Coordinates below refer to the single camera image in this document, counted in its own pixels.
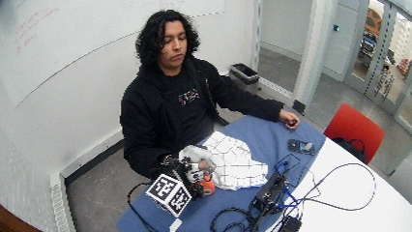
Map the the person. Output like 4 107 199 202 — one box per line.
119 9 301 182

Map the white marker cube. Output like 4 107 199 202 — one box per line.
144 173 193 218

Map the black glove cable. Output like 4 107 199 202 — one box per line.
127 181 161 232

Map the black electronics box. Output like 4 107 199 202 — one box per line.
251 172 288 214

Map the red chair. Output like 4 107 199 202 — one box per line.
323 102 387 165

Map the whiteboard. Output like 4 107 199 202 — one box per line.
0 0 229 107

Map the blue tablecloth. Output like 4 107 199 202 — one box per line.
116 115 327 232

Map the blue cable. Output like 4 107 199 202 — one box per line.
275 159 301 209

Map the long black cable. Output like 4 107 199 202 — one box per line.
275 162 377 226

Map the grey waste bin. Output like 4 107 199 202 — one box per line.
228 63 261 96

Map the small black flat device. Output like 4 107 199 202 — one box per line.
287 138 317 157

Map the white checked cloth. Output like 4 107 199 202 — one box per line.
177 130 271 191

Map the white paper tag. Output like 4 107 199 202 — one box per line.
168 217 184 232

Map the black power adapter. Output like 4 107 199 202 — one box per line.
281 216 304 232

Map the black bag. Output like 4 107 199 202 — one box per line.
331 136 368 163

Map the small orange device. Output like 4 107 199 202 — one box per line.
200 172 217 196

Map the brown wooden furniture edge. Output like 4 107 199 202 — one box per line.
0 204 44 232

